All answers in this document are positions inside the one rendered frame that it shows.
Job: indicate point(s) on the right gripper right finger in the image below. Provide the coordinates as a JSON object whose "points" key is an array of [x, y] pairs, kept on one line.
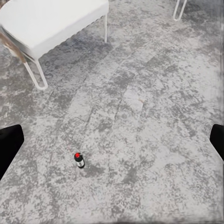
{"points": [[217, 139]]}

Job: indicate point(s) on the insectifuge atomizer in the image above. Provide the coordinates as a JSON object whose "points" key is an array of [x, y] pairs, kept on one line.
{"points": [[79, 160]]}

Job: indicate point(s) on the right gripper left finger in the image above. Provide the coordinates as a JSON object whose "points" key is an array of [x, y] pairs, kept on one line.
{"points": [[11, 139]]}

